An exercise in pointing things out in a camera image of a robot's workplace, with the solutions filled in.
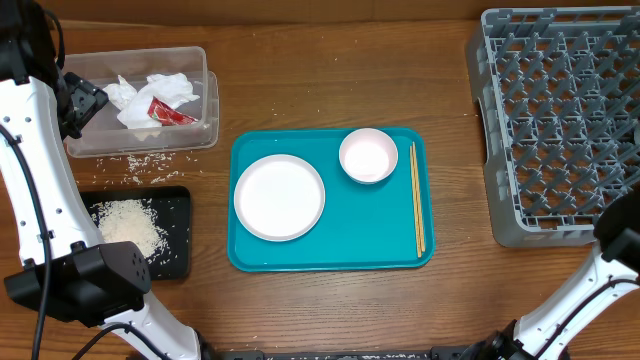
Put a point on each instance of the teal serving tray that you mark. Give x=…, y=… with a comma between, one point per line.
x=362, y=227

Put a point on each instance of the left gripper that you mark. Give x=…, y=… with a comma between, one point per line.
x=88, y=99

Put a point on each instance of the wooden chopstick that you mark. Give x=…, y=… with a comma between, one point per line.
x=423, y=243
x=415, y=200

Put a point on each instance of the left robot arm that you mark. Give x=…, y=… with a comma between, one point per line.
x=69, y=272

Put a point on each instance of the grey dishwasher rack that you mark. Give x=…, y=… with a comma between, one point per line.
x=558, y=93

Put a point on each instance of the pink saucer plate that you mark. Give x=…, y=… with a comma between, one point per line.
x=368, y=155

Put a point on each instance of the white napkin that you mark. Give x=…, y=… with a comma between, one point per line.
x=174, y=90

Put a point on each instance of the large white plate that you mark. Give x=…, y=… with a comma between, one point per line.
x=279, y=198

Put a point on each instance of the red sauce packet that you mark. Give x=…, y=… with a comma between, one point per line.
x=167, y=116

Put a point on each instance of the pile of white rice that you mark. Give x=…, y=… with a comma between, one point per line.
x=131, y=220

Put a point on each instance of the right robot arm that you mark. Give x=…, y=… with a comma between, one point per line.
x=610, y=271

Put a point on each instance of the scattered rice grains on table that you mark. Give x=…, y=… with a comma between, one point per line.
x=158, y=168

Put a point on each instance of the clear plastic waste bin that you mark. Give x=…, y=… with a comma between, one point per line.
x=106, y=135

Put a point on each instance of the black rectangular tray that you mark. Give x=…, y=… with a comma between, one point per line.
x=173, y=204

